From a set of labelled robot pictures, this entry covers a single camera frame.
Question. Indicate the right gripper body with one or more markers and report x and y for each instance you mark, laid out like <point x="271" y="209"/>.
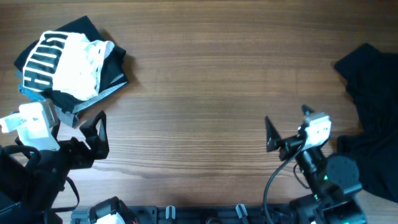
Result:
<point x="289" y="147"/>

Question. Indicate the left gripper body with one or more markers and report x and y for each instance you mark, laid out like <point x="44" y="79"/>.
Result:
<point x="74" y="155"/>

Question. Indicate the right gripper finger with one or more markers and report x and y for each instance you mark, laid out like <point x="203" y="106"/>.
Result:
<point x="307" y="110"/>
<point x="273" y="140"/>

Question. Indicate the white t-shirt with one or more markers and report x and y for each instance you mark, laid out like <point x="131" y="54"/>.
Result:
<point x="67" y="62"/>

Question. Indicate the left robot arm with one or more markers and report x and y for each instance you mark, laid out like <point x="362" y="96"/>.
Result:
<point x="31" y="179"/>

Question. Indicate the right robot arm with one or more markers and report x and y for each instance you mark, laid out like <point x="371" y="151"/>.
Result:
<point x="333" y="180"/>

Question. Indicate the folded grey garment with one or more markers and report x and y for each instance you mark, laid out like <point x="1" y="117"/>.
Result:
<point x="68" y="108"/>

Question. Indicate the folded light blue garment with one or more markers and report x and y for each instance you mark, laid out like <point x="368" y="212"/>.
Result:
<point x="32" y="95"/>

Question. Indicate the black garment on right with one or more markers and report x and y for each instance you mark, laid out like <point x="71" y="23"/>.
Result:
<point x="371" y="82"/>

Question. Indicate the folded black garment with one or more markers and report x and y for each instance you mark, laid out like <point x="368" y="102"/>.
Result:
<point x="112" y="65"/>

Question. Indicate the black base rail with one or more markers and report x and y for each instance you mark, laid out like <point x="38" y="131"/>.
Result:
<point x="114" y="210"/>

